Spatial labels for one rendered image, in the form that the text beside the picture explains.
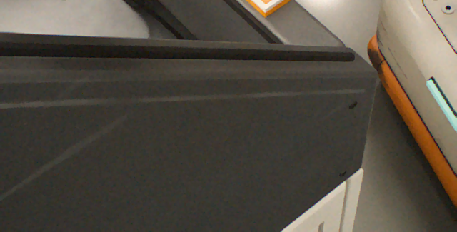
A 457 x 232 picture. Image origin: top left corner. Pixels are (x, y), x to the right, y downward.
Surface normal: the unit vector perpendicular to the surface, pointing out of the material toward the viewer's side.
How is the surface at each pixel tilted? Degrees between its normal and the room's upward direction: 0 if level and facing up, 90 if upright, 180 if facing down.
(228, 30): 90
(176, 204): 90
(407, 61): 90
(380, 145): 0
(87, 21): 0
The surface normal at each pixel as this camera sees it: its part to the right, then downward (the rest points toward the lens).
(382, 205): -0.04, -0.55
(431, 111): -0.93, 0.33
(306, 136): 0.63, 0.64
